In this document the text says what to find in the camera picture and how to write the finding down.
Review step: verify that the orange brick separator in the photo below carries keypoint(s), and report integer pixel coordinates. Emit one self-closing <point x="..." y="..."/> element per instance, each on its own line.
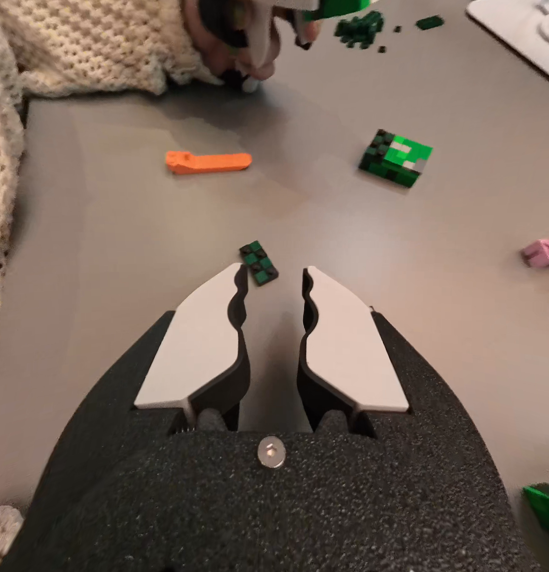
<point x="212" y="161"/>

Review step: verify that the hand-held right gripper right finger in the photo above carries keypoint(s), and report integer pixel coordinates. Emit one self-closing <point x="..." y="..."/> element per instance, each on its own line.
<point x="355" y="353"/>

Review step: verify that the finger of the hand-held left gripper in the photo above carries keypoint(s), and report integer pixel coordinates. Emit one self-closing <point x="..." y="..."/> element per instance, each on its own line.
<point x="306" y="29"/>

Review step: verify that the dark green lego plate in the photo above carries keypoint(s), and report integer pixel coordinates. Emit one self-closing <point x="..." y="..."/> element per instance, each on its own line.
<point x="259" y="263"/>

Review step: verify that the pink lego pig figure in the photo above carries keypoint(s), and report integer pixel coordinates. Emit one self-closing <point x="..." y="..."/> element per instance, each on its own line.
<point x="542" y="252"/>

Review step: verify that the white book stand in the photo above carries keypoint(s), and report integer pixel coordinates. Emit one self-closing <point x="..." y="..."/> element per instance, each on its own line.
<point x="520" y="31"/>

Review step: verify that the green cube lego model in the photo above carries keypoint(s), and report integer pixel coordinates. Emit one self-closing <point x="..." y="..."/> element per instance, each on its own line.
<point x="395" y="158"/>

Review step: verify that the green white lego assembly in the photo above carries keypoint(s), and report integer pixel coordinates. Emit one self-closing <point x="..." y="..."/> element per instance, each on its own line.
<point x="341" y="6"/>

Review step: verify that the pile of dark green bricks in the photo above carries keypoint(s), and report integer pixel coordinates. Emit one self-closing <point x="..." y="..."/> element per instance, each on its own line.
<point x="359" y="27"/>

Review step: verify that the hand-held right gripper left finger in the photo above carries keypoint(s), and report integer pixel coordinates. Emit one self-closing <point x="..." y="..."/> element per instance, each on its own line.
<point x="198" y="353"/>

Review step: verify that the person's left forearm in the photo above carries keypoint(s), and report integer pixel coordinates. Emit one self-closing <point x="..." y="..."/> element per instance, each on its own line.
<point x="77" y="44"/>

